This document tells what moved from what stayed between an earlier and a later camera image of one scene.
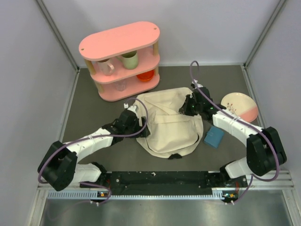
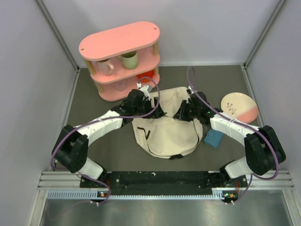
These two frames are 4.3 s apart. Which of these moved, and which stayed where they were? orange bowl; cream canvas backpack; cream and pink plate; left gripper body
Moved: left gripper body
Stayed: cream and pink plate; cream canvas backpack; orange bowl
